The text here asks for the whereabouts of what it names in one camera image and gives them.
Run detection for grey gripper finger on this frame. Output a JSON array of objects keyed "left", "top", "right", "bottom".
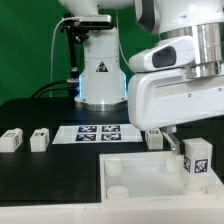
[{"left": 164, "top": 127, "right": 185, "bottom": 155}]

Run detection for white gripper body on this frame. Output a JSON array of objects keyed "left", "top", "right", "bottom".
[{"left": 128, "top": 69, "right": 224, "bottom": 131}]

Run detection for white square table top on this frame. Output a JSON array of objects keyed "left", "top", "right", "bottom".
[{"left": 100, "top": 151, "right": 224, "bottom": 202}]

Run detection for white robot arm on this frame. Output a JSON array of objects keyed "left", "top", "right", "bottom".
[{"left": 58, "top": 0, "right": 224, "bottom": 134}]

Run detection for white sheet with AprilTags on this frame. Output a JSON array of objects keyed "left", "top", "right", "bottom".
[{"left": 53, "top": 124, "right": 142, "bottom": 144}]

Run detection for white L-shaped obstacle fence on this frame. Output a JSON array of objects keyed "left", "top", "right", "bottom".
[{"left": 0, "top": 154, "right": 224, "bottom": 224}]

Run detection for black camera on stand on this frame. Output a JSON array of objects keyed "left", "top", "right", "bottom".
[{"left": 59, "top": 13, "right": 113, "bottom": 98}]

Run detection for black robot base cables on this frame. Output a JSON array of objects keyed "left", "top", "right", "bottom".
[{"left": 30, "top": 78, "right": 80, "bottom": 99}]

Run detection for white camera cable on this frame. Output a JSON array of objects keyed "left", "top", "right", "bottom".
[{"left": 49, "top": 18, "right": 73, "bottom": 98}]

